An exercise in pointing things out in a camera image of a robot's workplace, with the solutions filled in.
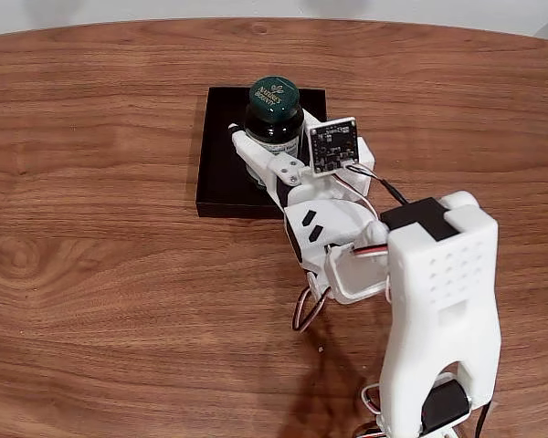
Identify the black camera cable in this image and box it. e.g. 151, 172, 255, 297
345, 163, 410, 205

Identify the black shallow box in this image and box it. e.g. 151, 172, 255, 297
195, 86, 328, 219

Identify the red white black servo wire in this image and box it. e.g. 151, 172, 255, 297
359, 381, 385, 417
352, 243, 390, 258
291, 275, 334, 334

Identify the dark green pill bottle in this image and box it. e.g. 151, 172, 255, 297
243, 75, 307, 189

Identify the square camera circuit board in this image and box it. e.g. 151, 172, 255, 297
307, 116, 364, 176

